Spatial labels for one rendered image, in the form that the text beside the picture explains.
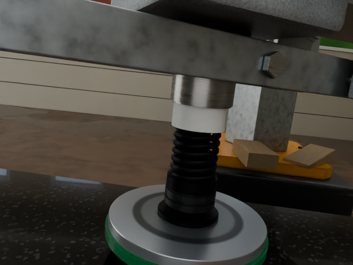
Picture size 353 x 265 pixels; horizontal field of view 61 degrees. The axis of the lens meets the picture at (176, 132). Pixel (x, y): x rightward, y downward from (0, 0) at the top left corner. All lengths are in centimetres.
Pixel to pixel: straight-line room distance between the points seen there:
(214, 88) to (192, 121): 5
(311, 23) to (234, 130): 98
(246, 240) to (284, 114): 93
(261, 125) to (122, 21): 98
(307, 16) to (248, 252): 25
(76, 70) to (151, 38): 654
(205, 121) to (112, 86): 631
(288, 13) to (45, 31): 21
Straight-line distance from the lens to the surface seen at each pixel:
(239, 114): 127
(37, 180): 68
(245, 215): 45
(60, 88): 695
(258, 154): 98
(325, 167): 119
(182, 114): 36
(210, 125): 36
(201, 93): 35
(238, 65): 34
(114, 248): 38
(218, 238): 38
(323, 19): 35
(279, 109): 125
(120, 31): 28
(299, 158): 117
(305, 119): 722
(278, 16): 31
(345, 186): 116
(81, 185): 65
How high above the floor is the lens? 105
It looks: 11 degrees down
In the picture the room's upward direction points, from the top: 6 degrees clockwise
